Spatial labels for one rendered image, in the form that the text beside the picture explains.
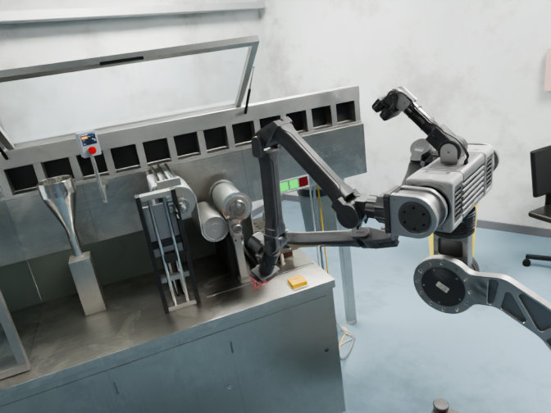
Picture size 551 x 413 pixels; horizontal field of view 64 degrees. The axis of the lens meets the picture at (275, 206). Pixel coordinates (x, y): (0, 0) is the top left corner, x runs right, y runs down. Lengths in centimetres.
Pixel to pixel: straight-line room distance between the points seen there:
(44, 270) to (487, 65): 368
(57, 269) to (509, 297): 195
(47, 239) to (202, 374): 97
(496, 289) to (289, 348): 103
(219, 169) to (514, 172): 292
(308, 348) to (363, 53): 331
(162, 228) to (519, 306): 132
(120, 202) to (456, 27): 324
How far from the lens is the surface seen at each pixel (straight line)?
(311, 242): 175
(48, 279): 245
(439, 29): 446
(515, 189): 453
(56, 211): 204
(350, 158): 263
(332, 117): 254
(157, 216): 189
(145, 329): 198
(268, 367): 217
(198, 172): 231
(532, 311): 150
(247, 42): 191
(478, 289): 150
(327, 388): 240
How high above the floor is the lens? 193
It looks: 20 degrees down
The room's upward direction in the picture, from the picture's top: 8 degrees counter-clockwise
